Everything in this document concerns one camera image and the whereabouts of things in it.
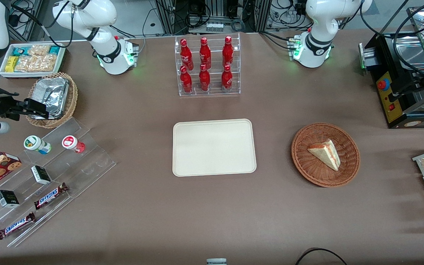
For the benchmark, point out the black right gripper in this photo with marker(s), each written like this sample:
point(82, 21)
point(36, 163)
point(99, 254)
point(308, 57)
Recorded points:
point(1, 105)

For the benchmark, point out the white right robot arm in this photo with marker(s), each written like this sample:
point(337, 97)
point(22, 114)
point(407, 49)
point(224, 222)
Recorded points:
point(106, 55)

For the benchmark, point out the silver foil tray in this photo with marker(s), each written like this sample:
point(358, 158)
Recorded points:
point(52, 92)

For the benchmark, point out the red gum bottle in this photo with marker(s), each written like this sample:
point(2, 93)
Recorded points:
point(71, 142)

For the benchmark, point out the cream plastic tray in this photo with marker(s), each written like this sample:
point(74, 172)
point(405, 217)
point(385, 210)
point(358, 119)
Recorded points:
point(214, 147)

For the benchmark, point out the light wicker basket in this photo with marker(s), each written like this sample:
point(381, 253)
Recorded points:
point(71, 99)

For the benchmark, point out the clear cracker bag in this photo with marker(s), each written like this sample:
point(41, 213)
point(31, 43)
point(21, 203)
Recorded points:
point(26, 63)
point(39, 50)
point(46, 63)

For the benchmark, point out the yellow snack pack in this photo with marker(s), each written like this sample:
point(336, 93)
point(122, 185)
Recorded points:
point(11, 64)

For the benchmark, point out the white plastic snack bin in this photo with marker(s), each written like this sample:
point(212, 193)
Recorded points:
point(63, 55)

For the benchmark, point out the teal snack pack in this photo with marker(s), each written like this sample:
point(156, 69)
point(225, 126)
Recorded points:
point(54, 50)
point(20, 50)

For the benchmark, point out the small black box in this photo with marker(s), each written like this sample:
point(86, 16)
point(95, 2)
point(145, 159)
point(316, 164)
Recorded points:
point(41, 175)
point(7, 198)

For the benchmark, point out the clear acrylic stepped display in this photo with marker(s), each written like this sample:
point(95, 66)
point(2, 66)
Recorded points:
point(87, 162)

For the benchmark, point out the brown Snickers bar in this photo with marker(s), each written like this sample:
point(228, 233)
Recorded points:
point(50, 196)
point(15, 226)

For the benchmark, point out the red cola bottle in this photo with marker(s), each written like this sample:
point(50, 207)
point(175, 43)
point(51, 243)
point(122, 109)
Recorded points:
point(228, 51)
point(205, 53)
point(226, 79)
point(186, 55)
point(186, 81)
point(204, 79)

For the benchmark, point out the clear acrylic bottle rack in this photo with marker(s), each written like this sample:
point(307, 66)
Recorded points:
point(212, 92)

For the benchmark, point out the white power strip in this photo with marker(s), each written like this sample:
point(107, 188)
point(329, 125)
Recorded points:
point(214, 26)

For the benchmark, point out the small grey device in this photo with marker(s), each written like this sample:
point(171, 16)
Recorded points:
point(216, 261)

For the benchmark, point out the round brown wicker basket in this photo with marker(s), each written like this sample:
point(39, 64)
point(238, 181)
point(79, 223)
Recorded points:
point(307, 169)

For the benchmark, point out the wrapped triangle sandwich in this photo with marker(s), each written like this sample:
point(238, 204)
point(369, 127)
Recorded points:
point(326, 152)

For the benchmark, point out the red emergency stop button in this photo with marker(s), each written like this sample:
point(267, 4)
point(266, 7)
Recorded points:
point(383, 84)

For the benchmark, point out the black machine with yellow panel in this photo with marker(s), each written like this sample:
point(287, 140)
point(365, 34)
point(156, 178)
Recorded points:
point(399, 106)

